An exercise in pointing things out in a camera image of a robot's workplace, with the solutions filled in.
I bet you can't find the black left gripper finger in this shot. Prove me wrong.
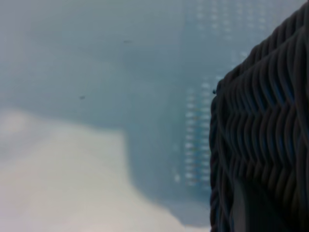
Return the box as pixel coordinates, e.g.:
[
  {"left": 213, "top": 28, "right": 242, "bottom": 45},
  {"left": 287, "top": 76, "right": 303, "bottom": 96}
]
[{"left": 229, "top": 178, "right": 293, "bottom": 232}]

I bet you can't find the dark brown wicker basket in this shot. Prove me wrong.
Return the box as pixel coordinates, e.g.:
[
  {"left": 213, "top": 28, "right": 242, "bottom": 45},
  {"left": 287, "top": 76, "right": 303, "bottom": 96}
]
[{"left": 209, "top": 1, "right": 309, "bottom": 232}]

